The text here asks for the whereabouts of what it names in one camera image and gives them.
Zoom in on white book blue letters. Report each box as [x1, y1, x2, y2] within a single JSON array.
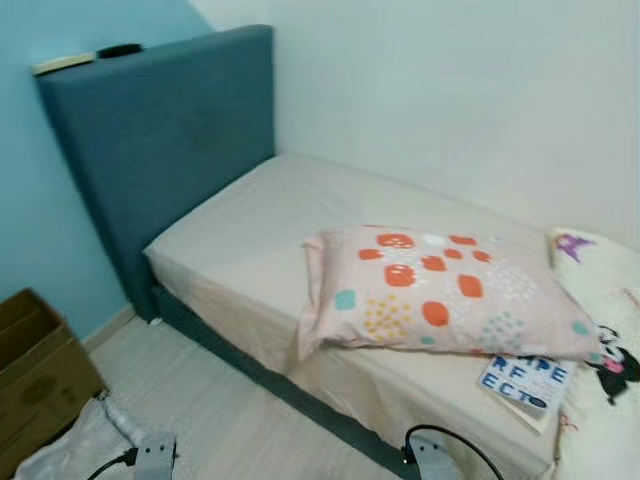
[[478, 352, 576, 433]]

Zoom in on pink patterned pillow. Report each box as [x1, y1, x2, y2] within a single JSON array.
[[297, 225, 606, 363]]

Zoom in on cream cartoon print blanket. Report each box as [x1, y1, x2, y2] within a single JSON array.
[[545, 227, 640, 480]]

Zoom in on cream sheeted mattress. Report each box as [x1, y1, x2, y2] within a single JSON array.
[[145, 152, 640, 480]]

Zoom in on blue fabric headboard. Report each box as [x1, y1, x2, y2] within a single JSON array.
[[35, 25, 276, 323]]

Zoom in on black remote control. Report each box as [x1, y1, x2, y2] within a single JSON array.
[[96, 43, 144, 59]]

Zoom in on cream remote control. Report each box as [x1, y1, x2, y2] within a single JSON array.
[[32, 52, 98, 76]]

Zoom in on brown cardboard box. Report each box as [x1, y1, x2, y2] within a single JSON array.
[[0, 288, 108, 479]]

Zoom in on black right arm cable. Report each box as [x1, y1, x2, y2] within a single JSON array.
[[403, 425, 506, 480]]

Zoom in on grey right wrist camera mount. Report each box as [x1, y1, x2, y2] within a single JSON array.
[[405, 435, 456, 480]]

